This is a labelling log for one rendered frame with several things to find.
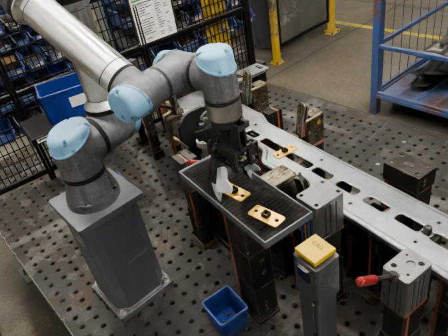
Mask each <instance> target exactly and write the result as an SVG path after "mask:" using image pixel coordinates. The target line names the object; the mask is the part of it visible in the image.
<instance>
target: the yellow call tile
mask: <svg viewBox="0 0 448 336"><path fill-rule="evenodd" d="M295 252H296V253H298V254H299V255H300V256H302V258H304V259H305V260H306V261H308V262H309V263H310V264H312V266H314V267H316V266H318V265H319V264H320V263H322V262H323V261H324V260H326V259H327V258H329V257H330V256H332V254H334V253H335V252H336V248H334V247H333V246H332V245H330V244H329V243H328V242H326V241H325V240H323V239H322V238H320V237H319V236H318V235H316V234H314V235H312V236H311V237H310V238H308V239H307V240H305V241H304V242H302V243H301V244H300V245H298V246H296V247H295Z"/></svg>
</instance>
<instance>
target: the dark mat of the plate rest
mask: <svg viewBox="0 0 448 336"><path fill-rule="evenodd" d="M209 160H210V158H209V159H208V160H206V161H204V162H202V163H200V164H198V165H196V166H194V167H192V168H190V169H188V170H186V171H184V172H183V173H182V174H184V175H185V176H186V177H187V178H189V179H190V180H191V181H192V182H194V184H196V185H197V186H198V187H200V188H201V189H202V190H204V192H206V193H207V194H208V195H209V196H210V197H212V198H213V199H214V200H216V202H218V203H219V204H220V205H221V206H223V207H224V208H225V209H226V210H228V212H230V213H231V214H232V215H234V216H235V217H236V218H238V220H240V221H241V222H242V223H243V224H244V225H246V226H247V227H248V228H250V230H252V231H253V232H254V233H255V234H257V235H258V236H259V237H260V238H262V240H264V241H266V240H268V239H270V238H272V237H273V236H274V235H276V234H278V233H279V232H280V231H282V230H284V229H285V228H286V227H288V226H290V225H291V224H293V223H294V222H296V221H297V220H299V219H300V218H302V217H303V216H305V215H306V214H308V212H306V211H305V210H304V209H302V208H300V207H299V206H298V205H296V204H295V203H294V202H292V201H290V200H289V199H288V198H286V197H284V196H283V195H282V194H280V193H278V192H277V191H276V190H274V189H272V188H271V187H270V186H268V185H267V184H265V183H264V182H262V181H261V180H259V179H258V178H256V177H255V176H253V175H251V179H249V178H248V177H247V176H246V175H245V174H243V170H242V168H240V170H239V173H240V175H238V174H236V173H234V172H232V171H231V168H230V167H228V166H226V165H224V163H221V162H220V163H221V166H222V167H226V169H227V172H228V174H227V179H228V181H229V182H230V183H232V184H234V185H236V186H238V187H240V188H242V189H244V190H246V191H248V192H250V193H251V195H250V196H248V198H246V199H245V200H244V201H242V202H239V201H237V200H235V199H233V198H231V197H230V196H228V195H226V194H224V193H223V196H222V201H219V200H218V198H217V197H216V195H215V192H214V190H213V186H212V183H211V181H210V176H209ZM256 205H260V206H262V207H264V208H266V209H269V210H271V211H273V212H275V213H278V214H280V215H282V216H284V217H285V220H284V222H282V224H280V225H279V226H278V227H276V228H274V227H272V226H270V225H268V224H266V223H264V222H262V221H260V220H258V219H256V218H254V217H252V216H250V215H248V212H249V211H250V210H252V208H254V206H256Z"/></svg>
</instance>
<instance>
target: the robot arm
mask: <svg viewBox="0 0 448 336"><path fill-rule="evenodd" d="M89 2H90V0H0V5H1V6H2V8H3V9H4V10H5V11H6V12H7V13H8V14H9V15H10V16H11V17H12V18H14V20H16V22H18V23H20V24H23V25H29V26H30V27H31V28H32V29H34V30H35V31H36V32H37V33H38V34H40V36H42V37H43V38H44V39H45V40H47V41H48V42H49V43H50V44H52V46H54V48H56V49H57V50H58V51H59V52H61V53H62V54H63V55H64V56H66V58H68V59H69V60H70V61H71V62H72V63H73V64H74V67H75V70H76V72H77V75H78V78H79V80H80V83H81V86H82V88H83V91H84V94H85V96H86V99H87V100H86V102H85V104H84V110H85V112H86V115H87V116H86V117H85V118H83V117H71V118H69V119H68V120H67V119H66V120H63V121H62V122H60V123H58V124H56V126H54V128H52V130H50V132H49V134H48V136H47V145H48V148H49V152H50V154H51V156H52V158H53V159H54V161H55V163H56V165H57V168H58V170H59V172H60V174H61V176H62V178H63V180H64V182H65V194H66V202H67V204H68V206H69V208H70V210H71V211H72V212H74V213H76V214H81V215H86V214H92V213H96V212H98V211H101V210H104V209H105V208H107V207H108V206H110V205H111V204H113V203H114V202H115V201H116V200H117V198H118V196H119V194H120V192H121V189H120V186H119V184H118V181H117V180H116V178H114V176H112V174H111V173H110V172H109V171H108V170H107V169H106V167H105V165H104V162H103V160H102V158H103V157H104V156H106V154H108V153H110V152H111V151H112V150H114V149H115V148H117V147H118V146H120V145H121V144H122V143H124V142H125V141H128V140H130V138H132V136H134V134H136V133H137V132H138V130H139V129H140V126H141V118H143V117H145V116H147V115H148V114H150V113H151V112H152V111H153V110H154V109H156V108H158V106H160V105H162V104H163V103H164V102H166V101H168V100H169V99H170V98H172V97H174V96H175V95H176V94H178V93H180V92H181V91H182V90H184V89H194V90H198V91H203V95H204V99H205V106H206V110H207V115H208V118H209V120H210V124H204V125H202V126H200V128H198V129H197V131H196V132H194V134H195V136H196V138H197V140H198V141H199V142H200V141H206V140H208V139H212V138H215V137H216V139H215V142H214V143H213V147H212V149H211V151H212V153H211V157H210V160H209V176H210V181H211V183H212V186H213V190H214V192H215V195H216V197H217V198H218V200H219V201H222V196H223V193H229V194H230V193H232V191H233V187H232V185H231V184H230V182H229V181H228V179H227V174H228V172H227V169H226V167H222V166H221V163H224V165H226V166H228V167H230V168H231V171H232V172H234V173H236V174H238V175H240V173H239V170H240V168H242V170H243V174H245V175H246V176H247V177H248V178H249V179H251V174H252V170H254V171H261V169H260V167H259V166H258V165H256V164H255V162H256V159H258V160H260V154H259V146H258V140H256V139H254V138H251V137H248V136H247V134H246V128H248V127H249V126H250V125H249V120H247V119H244V118H243V109H242V104H241V97H240V91H239V83H238V78H237V64H236V62H235V59H234V55H233V50H232V48H231V47H230V46H229V45H228V44H226V43H210V44H207V45H204V46H202V47H200V48H199V49H198V50H197V52H196V53H190V52H184V51H180V50H176V49H174V50H164V51H161V52H159V53H158V54H157V56H156V58H155V59H154V61H153V66H151V67H150V68H148V69H146V70H144V71H140V70H138V68H136V67H135V66H134V65H133V64H132V63H130V62H129V61H128V60H126V58H124V57H123V56H122V55H121V54H119V53H118V52H117V51H116V50H114V48H112V47H111V46H110V45H109V44H107V43H106V42H105V41H104V40H102V38H100V36H99V32H98V30H97V26H96V24H95V20H94V18H93V14H92V11H91V8H90V5H89ZM255 145H256V146H257V154H256V153H255V147H254V146H255ZM220 162H221V163H220Z"/></svg>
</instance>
